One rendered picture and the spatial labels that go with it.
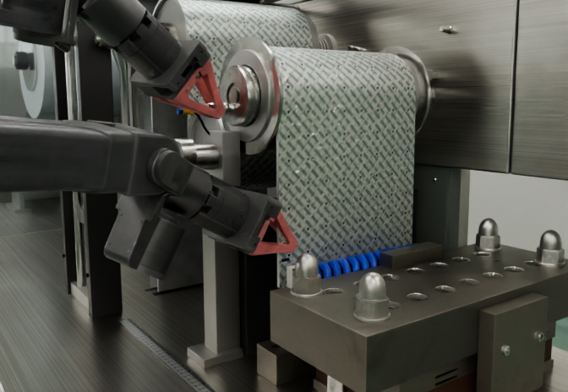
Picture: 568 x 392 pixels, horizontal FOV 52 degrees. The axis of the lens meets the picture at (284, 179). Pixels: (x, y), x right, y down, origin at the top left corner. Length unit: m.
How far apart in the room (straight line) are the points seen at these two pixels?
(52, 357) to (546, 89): 0.75
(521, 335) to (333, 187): 0.28
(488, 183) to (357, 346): 3.24
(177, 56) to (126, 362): 0.41
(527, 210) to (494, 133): 2.77
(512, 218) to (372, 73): 2.96
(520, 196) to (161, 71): 3.14
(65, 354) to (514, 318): 0.58
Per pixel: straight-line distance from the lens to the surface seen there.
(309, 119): 0.71
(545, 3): 0.84
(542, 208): 3.59
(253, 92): 0.70
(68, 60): 1.04
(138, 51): 0.66
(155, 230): 0.60
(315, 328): 0.61
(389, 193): 0.82
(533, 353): 0.74
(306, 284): 0.64
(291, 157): 0.70
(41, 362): 0.87
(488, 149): 0.88
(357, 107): 0.76
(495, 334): 0.67
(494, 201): 3.75
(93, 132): 0.51
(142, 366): 0.82
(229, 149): 0.74
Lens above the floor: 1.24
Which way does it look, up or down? 8 degrees down
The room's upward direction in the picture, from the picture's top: straight up
